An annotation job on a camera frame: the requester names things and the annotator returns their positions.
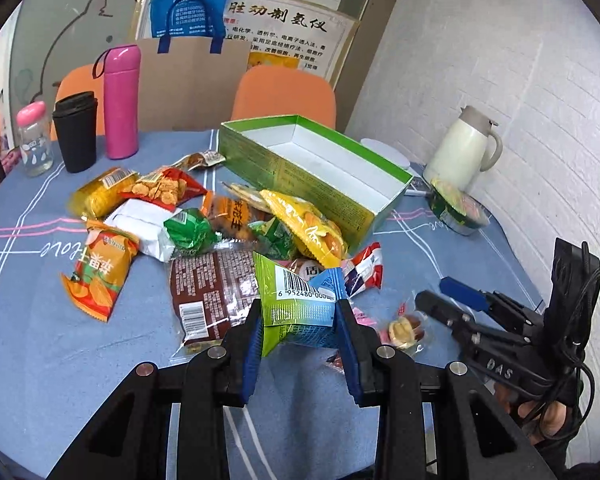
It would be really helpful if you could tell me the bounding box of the clear bottle pink lid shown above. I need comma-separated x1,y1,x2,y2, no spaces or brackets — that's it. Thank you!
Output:
16,101,54,177

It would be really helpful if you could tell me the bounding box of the green blue snack packet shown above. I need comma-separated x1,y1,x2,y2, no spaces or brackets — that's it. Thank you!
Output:
253,254,349,356

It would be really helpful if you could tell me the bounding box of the green wrapped snack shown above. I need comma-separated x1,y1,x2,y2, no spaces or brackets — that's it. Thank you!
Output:
163,208,222,256

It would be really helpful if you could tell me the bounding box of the red white blue packet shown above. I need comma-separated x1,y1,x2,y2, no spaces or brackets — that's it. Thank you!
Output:
341,242,384,298

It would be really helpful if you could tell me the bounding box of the red fried snack packet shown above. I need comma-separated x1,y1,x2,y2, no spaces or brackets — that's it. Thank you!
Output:
119,166,207,211

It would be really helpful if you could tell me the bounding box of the black coffee cup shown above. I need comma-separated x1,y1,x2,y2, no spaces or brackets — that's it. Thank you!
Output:
52,91,98,174

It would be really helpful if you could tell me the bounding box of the blue patterned tablecloth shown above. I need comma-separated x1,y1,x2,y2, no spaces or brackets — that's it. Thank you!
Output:
0,155,542,479

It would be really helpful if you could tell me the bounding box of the right hand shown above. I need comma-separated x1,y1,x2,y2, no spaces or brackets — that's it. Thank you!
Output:
494,384,570,444

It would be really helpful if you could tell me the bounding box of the brown dark snack packet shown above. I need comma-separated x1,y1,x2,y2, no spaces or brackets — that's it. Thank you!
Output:
169,248,259,361

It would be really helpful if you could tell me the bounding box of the green cardboard box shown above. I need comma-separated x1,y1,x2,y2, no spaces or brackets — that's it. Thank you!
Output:
219,115,412,249

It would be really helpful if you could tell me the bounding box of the orange clear bun packet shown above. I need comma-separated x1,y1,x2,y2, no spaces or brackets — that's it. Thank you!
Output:
200,191,271,240

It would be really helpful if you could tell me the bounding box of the blue tote bag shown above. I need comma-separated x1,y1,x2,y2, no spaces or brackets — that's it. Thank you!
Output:
149,0,227,54

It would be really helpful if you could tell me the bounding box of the yellow corn snack packet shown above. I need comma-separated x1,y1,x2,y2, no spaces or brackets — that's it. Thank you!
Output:
67,167,140,220

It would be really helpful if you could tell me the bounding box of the orange tomato chip packet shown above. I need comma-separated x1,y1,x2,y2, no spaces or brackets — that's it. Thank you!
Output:
61,220,140,322

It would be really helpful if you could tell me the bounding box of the small clear candy packet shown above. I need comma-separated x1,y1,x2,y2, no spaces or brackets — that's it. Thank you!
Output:
379,301,431,356

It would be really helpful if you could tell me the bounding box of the left orange chair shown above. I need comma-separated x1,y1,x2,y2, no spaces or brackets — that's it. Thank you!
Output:
55,64,105,136

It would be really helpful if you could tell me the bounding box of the pink thermos bottle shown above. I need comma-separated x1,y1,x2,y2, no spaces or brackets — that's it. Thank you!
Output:
92,44,142,160

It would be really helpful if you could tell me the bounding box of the yellow snack bag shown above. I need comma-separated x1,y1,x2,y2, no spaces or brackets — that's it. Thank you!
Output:
260,190,348,269

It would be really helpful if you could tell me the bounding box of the white snack packet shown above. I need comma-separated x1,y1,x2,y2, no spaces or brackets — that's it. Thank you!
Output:
104,198,180,263

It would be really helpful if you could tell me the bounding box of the green instant noodle bowl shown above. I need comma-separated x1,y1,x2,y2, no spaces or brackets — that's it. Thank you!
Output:
428,178,490,236

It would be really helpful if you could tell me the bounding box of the right orange chair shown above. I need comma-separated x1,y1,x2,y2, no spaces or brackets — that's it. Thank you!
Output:
230,65,337,129

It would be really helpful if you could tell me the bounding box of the white round lid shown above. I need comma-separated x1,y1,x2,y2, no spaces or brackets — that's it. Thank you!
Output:
360,138,411,170

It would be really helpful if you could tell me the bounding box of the orange chair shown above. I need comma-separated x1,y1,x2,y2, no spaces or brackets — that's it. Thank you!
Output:
55,64,105,136
230,65,337,129

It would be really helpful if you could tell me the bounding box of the white wall poster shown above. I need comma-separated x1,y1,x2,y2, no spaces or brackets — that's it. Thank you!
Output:
139,0,359,84

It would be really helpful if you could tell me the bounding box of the small brown jerky packet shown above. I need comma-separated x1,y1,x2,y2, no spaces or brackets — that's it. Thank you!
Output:
171,150,226,171

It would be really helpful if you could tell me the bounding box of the brown paper bag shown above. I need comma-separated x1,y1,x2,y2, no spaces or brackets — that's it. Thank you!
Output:
137,37,251,132

